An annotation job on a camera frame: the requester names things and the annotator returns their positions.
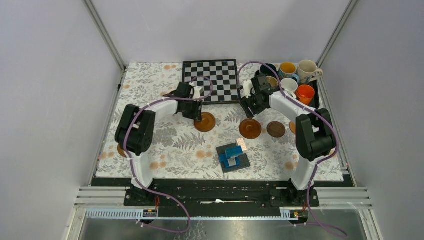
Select black cup tray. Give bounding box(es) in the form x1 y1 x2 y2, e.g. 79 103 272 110
255 64 320 109

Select brown wooden ringed coaster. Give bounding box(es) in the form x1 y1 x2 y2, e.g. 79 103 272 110
239 118 262 140
117 144 128 158
194 112 216 133

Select purple cable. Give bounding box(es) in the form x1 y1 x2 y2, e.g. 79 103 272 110
236 61 349 240
122 75 215 232

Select white mug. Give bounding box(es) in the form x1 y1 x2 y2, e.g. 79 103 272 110
280 78 298 99

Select lego brick model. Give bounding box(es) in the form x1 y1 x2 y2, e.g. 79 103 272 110
215 138 251 174

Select cream tall mug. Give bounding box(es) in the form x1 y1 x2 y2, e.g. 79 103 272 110
297 59 324 84

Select beige round mug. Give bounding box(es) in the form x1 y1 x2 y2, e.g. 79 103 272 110
266 76 279 88

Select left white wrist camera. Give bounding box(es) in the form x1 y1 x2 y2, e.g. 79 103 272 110
192 86 204 99

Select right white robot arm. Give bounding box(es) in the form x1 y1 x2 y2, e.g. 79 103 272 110
240 74 338 206

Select orange mug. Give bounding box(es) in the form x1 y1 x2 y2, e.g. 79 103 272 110
295 84 316 105

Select light orange coaster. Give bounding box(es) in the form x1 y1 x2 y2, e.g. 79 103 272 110
289 121 296 134

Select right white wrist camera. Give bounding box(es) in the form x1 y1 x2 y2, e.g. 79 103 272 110
242 79 254 99

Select dark walnut coaster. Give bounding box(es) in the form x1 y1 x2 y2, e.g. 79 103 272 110
266 121 286 138

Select black white chessboard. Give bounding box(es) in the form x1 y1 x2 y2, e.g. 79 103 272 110
182 59 240 105

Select floral tablecloth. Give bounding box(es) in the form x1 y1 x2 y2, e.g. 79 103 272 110
95 62 345 182

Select dark green mug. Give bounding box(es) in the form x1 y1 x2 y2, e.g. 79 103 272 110
258 63 278 77

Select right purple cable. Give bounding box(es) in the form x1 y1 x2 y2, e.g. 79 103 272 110
236 61 349 240

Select blue mug yellow inside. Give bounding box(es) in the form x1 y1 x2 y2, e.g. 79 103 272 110
278 62 301 84

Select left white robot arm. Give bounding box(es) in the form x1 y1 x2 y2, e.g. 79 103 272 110
114 82 205 206

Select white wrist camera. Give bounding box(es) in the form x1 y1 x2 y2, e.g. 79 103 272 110
242 79 254 99
192 86 204 99

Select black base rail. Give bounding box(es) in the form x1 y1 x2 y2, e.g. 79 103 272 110
91 177 354 218

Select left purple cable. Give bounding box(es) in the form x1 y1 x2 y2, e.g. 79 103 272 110
122 75 215 232

